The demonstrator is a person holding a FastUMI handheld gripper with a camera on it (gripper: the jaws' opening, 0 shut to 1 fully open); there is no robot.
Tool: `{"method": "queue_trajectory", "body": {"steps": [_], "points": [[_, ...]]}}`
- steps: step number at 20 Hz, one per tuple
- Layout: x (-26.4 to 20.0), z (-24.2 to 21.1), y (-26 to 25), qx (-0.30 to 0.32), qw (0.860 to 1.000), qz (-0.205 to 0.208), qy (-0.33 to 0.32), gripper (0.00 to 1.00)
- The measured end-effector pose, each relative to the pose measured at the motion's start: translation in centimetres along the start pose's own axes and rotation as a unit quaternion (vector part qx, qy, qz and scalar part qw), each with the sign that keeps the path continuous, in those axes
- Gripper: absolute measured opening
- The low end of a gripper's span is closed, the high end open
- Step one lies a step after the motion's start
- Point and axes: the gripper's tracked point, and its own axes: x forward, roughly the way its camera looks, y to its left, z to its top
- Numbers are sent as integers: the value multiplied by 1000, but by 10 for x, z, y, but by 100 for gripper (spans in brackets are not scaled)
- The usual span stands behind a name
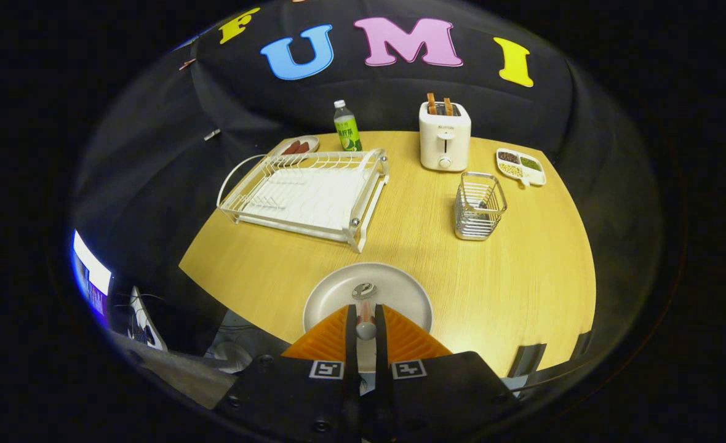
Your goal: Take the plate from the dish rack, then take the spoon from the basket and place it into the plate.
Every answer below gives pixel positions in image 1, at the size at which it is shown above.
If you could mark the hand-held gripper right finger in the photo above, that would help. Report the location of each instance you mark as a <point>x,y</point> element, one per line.
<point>449,394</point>

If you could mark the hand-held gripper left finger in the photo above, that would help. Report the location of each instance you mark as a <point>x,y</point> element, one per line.
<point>283,394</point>

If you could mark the white round plate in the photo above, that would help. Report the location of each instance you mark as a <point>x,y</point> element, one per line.
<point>400,289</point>

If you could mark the divided white snack dish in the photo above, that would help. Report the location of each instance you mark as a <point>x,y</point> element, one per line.
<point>521,166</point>

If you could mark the small grey plate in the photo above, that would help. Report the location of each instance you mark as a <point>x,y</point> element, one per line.
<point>312,141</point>

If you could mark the lit monitor screen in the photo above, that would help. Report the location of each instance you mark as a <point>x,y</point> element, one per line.
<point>90,271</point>

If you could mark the red meat piece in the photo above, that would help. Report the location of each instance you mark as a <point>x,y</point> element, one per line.
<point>291,148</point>
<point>304,147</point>

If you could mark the white toaster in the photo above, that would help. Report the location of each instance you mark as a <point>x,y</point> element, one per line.
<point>444,144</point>

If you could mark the green label drink bottle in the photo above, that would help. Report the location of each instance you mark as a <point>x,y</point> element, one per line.
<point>347,132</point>

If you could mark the silver clip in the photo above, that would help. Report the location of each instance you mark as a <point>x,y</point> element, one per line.
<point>211,134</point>

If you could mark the brown toast slice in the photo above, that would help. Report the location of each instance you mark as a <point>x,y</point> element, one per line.
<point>431,103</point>
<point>448,106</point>

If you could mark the black backdrop cloth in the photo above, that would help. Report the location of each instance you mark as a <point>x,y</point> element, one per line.
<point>400,92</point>

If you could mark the red clip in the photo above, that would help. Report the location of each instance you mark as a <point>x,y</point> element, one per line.
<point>186,63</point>

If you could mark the black table bracket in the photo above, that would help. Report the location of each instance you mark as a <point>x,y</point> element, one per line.
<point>581,345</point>
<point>526,360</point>

